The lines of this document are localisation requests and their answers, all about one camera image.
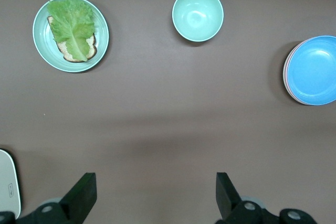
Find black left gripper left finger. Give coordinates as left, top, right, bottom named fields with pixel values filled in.
left=0, top=173, right=97, bottom=224

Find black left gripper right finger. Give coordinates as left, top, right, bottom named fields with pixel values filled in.
left=215, top=172, right=316, bottom=224

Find blue plate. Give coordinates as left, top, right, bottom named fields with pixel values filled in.
left=286, top=35, right=336, bottom=106

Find white rounded flat device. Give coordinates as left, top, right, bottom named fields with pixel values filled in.
left=0, top=148, right=22, bottom=219

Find brown table cloth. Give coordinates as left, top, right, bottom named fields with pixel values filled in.
left=0, top=0, right=336, bottom=224

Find bread slice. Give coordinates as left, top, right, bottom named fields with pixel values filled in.
left=46, top=16, right=98, bottom=63

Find green plate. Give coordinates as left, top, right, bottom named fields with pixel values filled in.
left=32, top=0, right=110, bottom=73

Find green lettuce leaf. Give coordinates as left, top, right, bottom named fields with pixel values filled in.
left=46, top=0, right=99, bottom=62

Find green bowl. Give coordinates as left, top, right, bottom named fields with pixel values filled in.
left=172, top=0, right=225, bottom=42

